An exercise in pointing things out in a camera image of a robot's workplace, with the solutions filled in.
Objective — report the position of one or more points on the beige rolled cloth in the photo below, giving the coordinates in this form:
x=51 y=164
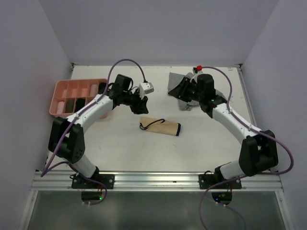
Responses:
x=93 y=90

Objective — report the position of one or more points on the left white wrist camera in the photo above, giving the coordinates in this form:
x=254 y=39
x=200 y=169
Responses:
x=145 y=88

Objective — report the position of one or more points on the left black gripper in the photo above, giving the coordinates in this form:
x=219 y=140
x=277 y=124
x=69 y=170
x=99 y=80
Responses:
x=140 y=107

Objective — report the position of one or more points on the black rolled cloth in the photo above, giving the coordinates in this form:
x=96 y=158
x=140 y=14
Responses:
x=101 y=87
x=80 y=103

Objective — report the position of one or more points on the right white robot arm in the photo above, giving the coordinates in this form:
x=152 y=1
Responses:
x=258 y=149

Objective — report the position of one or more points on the pink divided storage tray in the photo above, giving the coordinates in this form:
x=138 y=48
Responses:
x=71 y=89

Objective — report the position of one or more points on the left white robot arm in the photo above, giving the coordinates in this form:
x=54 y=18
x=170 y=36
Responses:
x=67 y=134

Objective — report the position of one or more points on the aluminium mounting rail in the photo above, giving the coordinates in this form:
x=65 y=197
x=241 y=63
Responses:
x=61 y=180

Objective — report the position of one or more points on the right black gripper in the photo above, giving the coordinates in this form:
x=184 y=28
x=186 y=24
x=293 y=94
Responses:
x=180 y=91

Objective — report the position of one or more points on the beige navy-trimmed underwear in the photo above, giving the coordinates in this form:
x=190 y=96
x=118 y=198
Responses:
x=160 y=126

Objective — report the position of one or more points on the black rolled cloth back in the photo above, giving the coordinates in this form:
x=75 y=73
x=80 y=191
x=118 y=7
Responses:
x=101 y=87

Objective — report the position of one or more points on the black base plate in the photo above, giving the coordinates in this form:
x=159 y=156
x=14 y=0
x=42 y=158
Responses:
x=209 y=178
x=79 y=182

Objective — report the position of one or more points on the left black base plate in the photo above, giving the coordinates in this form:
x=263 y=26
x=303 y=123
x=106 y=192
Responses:
x=79 y=182

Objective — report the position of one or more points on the black rolled cloth front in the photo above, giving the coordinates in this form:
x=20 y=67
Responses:
x=80 y=103

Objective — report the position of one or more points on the grey striped underwear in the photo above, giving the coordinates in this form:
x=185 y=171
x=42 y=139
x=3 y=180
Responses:
x=177 y=83

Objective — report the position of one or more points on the olive rolled cloth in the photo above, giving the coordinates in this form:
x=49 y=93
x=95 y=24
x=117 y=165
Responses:
x=69 y=106

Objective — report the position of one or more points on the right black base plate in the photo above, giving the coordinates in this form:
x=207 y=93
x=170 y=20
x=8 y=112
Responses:
x=209 y=178

